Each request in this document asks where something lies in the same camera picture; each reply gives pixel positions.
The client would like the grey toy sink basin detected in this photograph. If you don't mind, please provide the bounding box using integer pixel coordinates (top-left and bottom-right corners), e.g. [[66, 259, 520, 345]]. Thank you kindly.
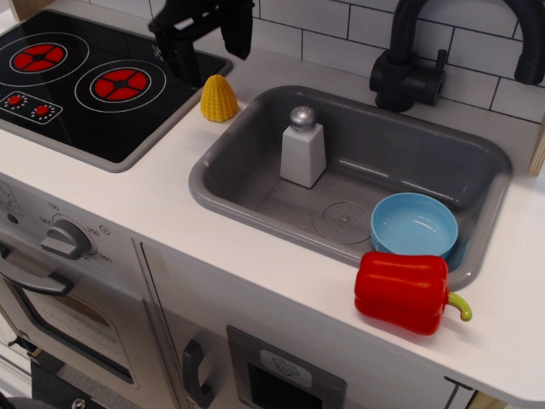
[[189, 85, 513, 290]]

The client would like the black toy stove top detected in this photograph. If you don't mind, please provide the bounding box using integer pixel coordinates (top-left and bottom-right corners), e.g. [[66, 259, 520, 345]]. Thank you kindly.
[[0, 9, 234, 174]]

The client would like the toy oven door window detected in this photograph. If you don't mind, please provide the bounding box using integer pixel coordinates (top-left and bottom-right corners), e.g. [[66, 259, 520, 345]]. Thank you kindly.
[[1, 279, 137, 387]]

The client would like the grey cabinet door handle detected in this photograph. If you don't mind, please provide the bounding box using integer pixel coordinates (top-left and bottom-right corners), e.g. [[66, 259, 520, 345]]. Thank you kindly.
[[181, 340, 215, 409]]

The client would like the grey oven door handle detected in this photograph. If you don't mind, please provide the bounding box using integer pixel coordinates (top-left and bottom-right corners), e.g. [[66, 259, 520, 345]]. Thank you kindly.
[[1, 244, 74, 297]]

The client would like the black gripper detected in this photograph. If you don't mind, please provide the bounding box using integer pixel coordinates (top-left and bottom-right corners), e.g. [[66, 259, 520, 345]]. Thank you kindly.
[[148, 1, 254, 88]]

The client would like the yellow toy corn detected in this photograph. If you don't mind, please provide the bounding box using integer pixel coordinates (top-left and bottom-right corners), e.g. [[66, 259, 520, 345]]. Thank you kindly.
[[200, 74, 238, 123]]

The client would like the red toy bell pepper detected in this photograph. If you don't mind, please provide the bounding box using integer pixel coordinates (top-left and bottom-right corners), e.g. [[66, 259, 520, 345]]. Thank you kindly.
[[354, 251, 473, 336]]

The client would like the grey oven dial knob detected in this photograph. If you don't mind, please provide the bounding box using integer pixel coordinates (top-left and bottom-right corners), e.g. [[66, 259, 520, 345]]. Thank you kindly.
[[41, 219, 91, 260]]

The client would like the black toy faucet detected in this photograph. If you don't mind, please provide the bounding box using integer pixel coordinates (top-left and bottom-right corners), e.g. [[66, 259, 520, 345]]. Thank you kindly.
[[370, 0, 544, 112]]

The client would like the white salt shaker silver cap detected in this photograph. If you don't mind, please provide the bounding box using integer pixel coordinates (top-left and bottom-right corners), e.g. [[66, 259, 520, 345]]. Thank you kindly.
[[280, 106, 326, 188]]

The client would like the grey dishwasher panel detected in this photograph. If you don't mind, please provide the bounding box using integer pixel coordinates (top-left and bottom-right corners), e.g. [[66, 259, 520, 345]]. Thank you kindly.
[[227, 325, 347, 409]]

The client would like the light blue plastic bowl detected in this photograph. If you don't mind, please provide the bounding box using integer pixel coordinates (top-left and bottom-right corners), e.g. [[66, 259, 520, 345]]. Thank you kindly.
[[370, 193, 459, 258]]

